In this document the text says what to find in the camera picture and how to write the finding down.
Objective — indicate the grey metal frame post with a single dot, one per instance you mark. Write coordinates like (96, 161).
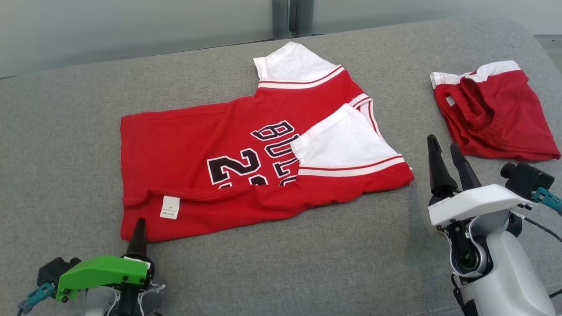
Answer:
(281, 17)

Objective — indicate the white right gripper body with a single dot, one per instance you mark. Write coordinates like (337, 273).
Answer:
(478, 202)

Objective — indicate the red shorts with white stripe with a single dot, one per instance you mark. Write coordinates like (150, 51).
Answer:
(505, 123)

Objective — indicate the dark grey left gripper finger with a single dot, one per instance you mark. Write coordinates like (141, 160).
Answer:
(138, 241)

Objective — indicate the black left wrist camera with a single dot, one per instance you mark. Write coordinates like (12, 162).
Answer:
(52, 270)

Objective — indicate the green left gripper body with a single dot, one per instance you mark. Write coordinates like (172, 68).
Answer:
(105, 271)

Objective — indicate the red jersey number 23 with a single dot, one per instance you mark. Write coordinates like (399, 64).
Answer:
(175, 145)

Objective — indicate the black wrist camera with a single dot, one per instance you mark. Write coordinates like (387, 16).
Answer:
(52, 270)
(527, 180)

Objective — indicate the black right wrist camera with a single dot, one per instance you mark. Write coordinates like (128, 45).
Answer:
(527, 180)

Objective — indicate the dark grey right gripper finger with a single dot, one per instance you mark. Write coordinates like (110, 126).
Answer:
(439, 175)
(465, 173)

